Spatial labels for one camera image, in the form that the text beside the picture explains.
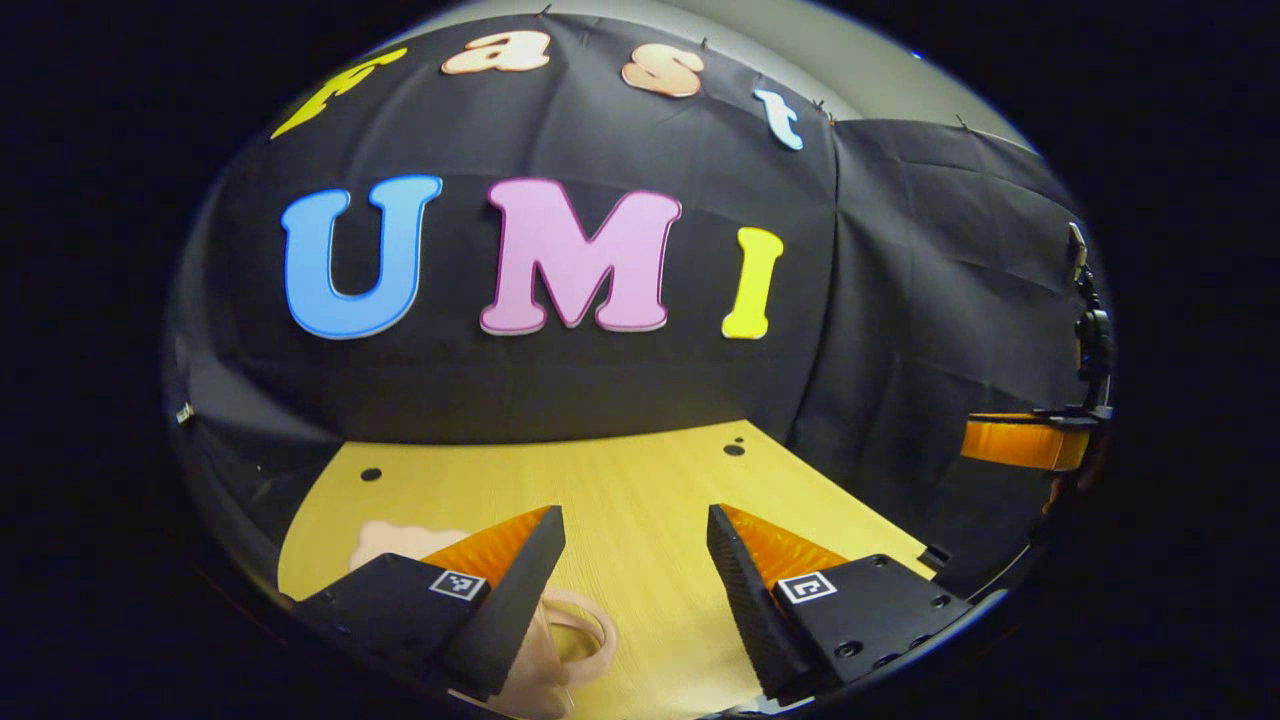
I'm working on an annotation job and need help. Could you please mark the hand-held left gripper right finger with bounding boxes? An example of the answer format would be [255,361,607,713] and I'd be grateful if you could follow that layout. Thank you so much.
[706,503,973,704]

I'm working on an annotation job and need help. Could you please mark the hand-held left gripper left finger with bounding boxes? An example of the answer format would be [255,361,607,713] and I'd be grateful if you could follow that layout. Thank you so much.
[295,505,567,701]

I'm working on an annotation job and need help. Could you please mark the black clamp stand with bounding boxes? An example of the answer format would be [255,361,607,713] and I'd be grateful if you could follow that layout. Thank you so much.
[1065,222,1116,407]

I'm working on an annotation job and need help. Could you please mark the black backdrop cloth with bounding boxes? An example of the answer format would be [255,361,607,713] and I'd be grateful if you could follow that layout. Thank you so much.
[165,10,1113,601]

